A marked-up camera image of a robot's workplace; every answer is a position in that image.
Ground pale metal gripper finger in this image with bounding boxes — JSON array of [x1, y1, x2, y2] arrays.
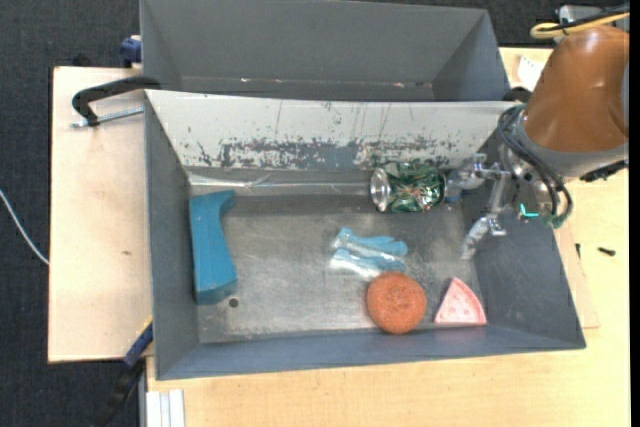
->
[[444, 153, 503, 204], [459, 213, 507, 261]]

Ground crushed green drink can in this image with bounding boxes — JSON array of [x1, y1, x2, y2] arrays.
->
[[369, 161, 448, 214]]

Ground pink wedge toy slice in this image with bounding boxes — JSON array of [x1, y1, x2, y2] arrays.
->
[[433, 276, 488, 328]]

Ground orange round scourer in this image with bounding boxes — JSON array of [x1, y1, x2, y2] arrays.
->
[[365, 270, 428, 336]]

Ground blue and clear plastic packet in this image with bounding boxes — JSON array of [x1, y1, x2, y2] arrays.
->
[[326, 226, 409, 280]]

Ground grey metal bin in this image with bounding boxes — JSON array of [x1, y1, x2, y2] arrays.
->
[[138, 0, 588, 382]]

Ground blue angled block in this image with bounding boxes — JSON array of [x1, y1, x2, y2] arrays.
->
[[188, 189, 239, 306]]

